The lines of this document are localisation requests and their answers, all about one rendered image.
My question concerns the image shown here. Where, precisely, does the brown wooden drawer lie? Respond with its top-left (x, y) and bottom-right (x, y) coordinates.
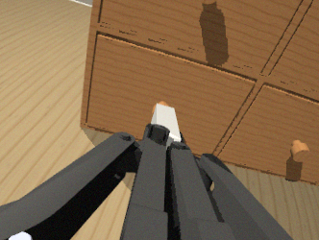
top-left (269, 0), bottom-right (319, 94)
top-left (87, 32), bottom-right (255, 155)
top-left (217, 82), bottom-right (319, 183)
top-left (100, 0), bottom-right (302, 73)

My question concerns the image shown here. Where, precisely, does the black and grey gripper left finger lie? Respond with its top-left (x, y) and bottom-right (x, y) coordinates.
top-left (0, 104), bottom-right (170, 240)

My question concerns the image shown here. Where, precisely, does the orange-brown wooden chest of drawers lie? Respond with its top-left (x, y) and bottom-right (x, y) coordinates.
top-left (80, 0), bottom-right (319, 186)

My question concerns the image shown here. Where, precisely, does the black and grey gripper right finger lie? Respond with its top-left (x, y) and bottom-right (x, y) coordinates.
top-left (164, 106), bottom-right (293, 240)

